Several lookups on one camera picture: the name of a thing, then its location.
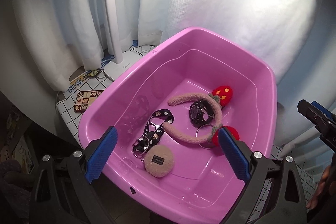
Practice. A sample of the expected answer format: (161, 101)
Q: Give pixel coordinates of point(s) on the white curtain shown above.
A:
(296, 38)

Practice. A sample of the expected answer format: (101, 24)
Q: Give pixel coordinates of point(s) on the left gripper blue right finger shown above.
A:
(234, 155)

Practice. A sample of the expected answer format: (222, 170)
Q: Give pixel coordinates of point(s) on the beige round fuzzy pouch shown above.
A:
(159, 161)

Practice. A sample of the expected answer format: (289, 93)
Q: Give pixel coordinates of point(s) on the white black grid cloth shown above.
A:
(65, 101)

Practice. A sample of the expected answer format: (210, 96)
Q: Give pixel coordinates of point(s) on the blue yellow printed card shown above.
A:
(74, 84)

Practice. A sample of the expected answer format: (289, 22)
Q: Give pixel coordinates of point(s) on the right hand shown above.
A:
(314, 200)

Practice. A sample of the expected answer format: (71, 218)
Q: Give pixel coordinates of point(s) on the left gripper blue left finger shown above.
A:
(98, 152)

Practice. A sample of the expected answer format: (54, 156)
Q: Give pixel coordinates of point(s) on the pink fuzzy strawberry headband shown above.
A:
(205, 110)

